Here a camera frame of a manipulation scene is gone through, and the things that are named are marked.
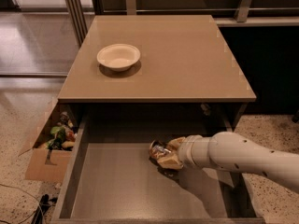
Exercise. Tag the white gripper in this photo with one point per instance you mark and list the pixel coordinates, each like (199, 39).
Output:
(186, 152)

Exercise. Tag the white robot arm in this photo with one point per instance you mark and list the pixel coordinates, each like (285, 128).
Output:
(230, 152)

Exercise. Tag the open grey top drawer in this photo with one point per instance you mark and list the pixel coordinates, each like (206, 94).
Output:
(111, 179)

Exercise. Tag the grey cabinet with top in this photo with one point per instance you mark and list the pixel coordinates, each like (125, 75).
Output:
(184, 59)

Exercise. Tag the white paper bowl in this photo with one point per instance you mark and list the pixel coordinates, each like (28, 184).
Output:
(118, 57)

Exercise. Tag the snack items in box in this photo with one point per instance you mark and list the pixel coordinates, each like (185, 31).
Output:
(63, 135)

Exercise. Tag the cardboard box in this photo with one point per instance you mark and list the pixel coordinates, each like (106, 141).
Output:
(47, 165)

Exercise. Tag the metal railing frame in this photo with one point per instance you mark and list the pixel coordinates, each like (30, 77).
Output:
(226, 12)

